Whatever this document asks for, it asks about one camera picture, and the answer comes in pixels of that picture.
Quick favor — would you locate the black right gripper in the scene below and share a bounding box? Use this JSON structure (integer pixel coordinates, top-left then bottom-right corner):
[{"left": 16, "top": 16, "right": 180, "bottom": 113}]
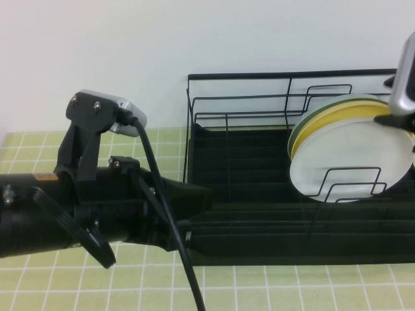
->
[{"left": 372, "top": 111, "right": 415, "bottom": 134}]

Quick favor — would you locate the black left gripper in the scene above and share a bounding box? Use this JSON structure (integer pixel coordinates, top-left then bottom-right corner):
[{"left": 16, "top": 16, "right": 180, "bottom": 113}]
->
[{"left": 96, "top": 165, "right": 214, "bottom": 253}]

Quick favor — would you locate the white round plate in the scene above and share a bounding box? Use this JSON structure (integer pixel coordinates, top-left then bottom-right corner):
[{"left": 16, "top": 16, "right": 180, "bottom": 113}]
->
[{"left": 289, "top": 117, "right": 415, "bottom": 204}]

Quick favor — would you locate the yellow round plate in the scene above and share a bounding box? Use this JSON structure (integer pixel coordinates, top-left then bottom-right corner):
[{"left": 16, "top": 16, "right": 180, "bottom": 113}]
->
[{"left": 290, "top": 96, "right": 392, "bottom": 160}]

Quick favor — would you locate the green round plate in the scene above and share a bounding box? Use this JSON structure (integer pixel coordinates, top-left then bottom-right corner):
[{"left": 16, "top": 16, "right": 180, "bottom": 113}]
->
[{"left": 287, "top": 93, "right": 381, "bottom": 154}]

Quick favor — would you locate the black round camera cable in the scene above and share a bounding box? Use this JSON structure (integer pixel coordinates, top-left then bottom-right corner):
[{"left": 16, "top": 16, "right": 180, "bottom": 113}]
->
[{"left": 124, "top": 115, "right": 207, "bottom": 311}]

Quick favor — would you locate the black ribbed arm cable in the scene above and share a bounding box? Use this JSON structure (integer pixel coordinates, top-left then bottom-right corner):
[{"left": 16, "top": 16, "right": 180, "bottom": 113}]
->
[{"left": 32, "top": 186, "right": 117, "bottom": 270}]

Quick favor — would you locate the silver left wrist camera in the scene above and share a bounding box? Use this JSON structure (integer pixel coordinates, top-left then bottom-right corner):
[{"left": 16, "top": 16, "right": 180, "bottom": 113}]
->
[{"left": 79, "top": 88, "right": 150, "bottom": 138}]

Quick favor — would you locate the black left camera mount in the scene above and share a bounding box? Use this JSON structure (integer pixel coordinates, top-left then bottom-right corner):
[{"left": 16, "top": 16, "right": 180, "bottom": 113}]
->
[{"left": 53, "top": 91, "right": 118, "bottom": 181}]

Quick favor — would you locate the black wire dish rack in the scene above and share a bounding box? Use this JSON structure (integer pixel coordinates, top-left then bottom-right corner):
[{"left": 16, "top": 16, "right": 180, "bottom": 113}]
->
[
  {"left": 184, "top": 124, "right": 415, "bottom": 268},
  {"left": 182, "top": 68, "right": 415, "bottom": 242}
]

